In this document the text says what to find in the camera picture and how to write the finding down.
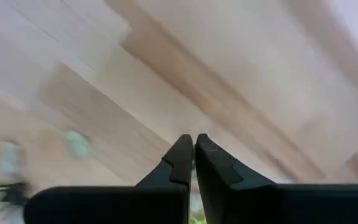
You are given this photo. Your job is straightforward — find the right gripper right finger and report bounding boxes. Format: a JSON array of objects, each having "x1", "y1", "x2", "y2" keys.
[{"x1": 195, "y1": 133, "x2": 276, "y2": 224}]

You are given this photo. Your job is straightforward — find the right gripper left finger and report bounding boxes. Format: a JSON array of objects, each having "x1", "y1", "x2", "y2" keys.
[{"x1": 135, "y1": 134, "x2": 195, "y2": 224}]

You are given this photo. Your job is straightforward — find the white toy skull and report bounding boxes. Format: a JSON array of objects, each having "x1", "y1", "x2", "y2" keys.
[
  {"x1": 0, "y1": 139, "x2": 24, "y2": 178},
  {"x1": 63, "y1": 129, "x2": 93, "y2": 160}
]

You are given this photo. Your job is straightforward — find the black toy spider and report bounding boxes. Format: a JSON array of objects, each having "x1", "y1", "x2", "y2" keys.
[{"x1": 0, "y1": 182, "x2": 30, "y2": 208}]

